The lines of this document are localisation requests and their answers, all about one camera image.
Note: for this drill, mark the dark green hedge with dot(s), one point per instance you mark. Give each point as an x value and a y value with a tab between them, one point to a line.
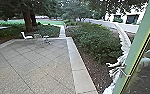
96	40

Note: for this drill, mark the low dark shrub bed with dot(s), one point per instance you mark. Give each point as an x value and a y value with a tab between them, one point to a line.
14	31

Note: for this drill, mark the large dark trunk tree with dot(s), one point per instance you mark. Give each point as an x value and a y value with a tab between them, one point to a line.
27	20

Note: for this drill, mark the small lobby chair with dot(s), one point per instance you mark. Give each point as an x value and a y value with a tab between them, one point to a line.
25	36

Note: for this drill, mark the white background building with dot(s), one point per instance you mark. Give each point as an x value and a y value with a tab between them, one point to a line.
126	17

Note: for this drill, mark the slim dark trunk tree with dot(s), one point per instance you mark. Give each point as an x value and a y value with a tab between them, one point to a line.
33	18

